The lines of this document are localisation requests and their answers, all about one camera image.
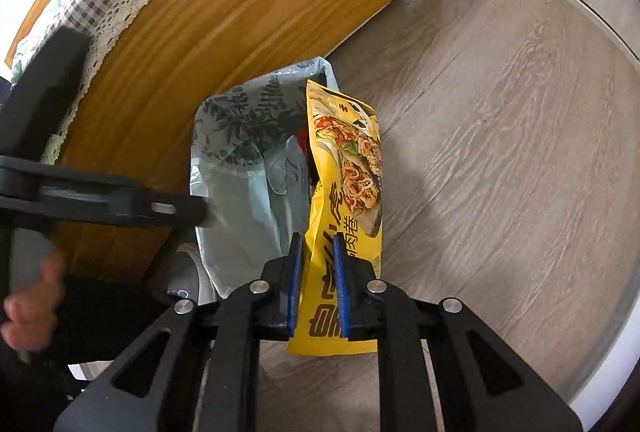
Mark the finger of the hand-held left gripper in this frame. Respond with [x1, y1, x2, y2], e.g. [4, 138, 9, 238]
[39, 163, 217, 234]

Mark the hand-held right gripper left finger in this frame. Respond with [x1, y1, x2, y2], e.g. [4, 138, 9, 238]
[54, 233, 304, 432]

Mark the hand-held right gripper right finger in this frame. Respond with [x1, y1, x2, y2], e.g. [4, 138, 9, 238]
[332, 237, 583, 432]

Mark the yellow snack bag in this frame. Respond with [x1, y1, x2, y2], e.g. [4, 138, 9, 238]
[287, 80, 383, 358]

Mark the trash bin with floral liner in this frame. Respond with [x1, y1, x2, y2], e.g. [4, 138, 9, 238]
[190, 56, 341, 300]

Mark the person's left hand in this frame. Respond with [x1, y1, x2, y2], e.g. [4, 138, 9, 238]
[0, 256, 66, 354]

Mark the grey white sneaker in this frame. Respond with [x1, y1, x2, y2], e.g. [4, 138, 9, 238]
[147, 242, 218, 310]

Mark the person's left leg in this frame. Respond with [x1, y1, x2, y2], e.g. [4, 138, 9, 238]
[50, 275, 173, 365]

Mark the clear plastic wrapper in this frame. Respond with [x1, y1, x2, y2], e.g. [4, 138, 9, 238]
[269, 136, 307, 199]

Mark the wooden bed frame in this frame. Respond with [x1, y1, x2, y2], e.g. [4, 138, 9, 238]
[5, 0, 443, 283]

